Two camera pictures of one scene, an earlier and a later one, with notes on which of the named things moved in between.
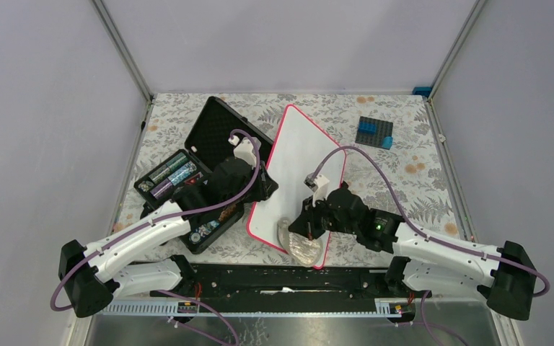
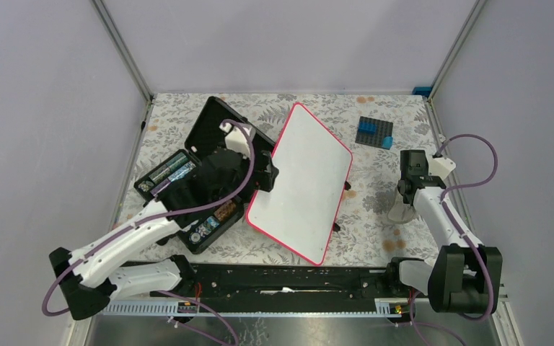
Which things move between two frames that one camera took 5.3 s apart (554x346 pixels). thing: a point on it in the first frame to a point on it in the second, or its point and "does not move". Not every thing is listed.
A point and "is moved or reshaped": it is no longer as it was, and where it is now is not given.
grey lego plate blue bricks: x=374 y=132 does not move
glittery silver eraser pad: x=304 y=251 is moved or reshaped
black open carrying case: x=184 y=179 does not move
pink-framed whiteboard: x=299 y=149 does not move
